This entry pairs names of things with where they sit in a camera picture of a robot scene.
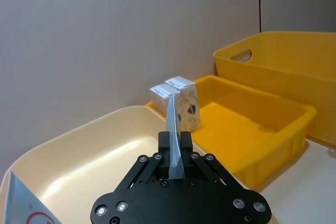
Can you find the silver pouch with red print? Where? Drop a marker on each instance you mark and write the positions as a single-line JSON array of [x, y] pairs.
[[21, 205]]

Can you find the small printed drink carton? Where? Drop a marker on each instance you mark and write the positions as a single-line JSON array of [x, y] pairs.
[[158, 100], [187, 103]]

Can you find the cream plastic tray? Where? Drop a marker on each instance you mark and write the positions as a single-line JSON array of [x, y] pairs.
[[78, 155]]

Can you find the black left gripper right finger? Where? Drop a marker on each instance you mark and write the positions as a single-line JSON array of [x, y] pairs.
[[203, 166]]

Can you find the shallow orange plastic bin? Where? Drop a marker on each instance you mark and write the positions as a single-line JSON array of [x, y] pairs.
[[236, 129]]

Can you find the silver foil pouch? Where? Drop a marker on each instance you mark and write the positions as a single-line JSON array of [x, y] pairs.
[[172, 129]]

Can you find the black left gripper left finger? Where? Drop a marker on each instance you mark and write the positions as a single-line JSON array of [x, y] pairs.
[[148, 167]]

